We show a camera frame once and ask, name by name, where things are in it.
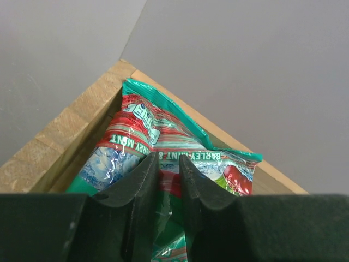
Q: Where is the wooden two-tier shelf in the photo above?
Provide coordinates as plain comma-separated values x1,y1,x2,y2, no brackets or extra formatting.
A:
0,59,309,195

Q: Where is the teal Fox's mint bag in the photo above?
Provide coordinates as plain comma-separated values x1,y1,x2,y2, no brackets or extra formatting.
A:
67,78,262,261

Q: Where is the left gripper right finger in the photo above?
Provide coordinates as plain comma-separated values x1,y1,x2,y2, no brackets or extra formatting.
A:
179,156,348,261

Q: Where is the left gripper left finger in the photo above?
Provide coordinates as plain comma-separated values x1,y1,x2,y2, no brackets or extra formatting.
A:
1,155,159,261

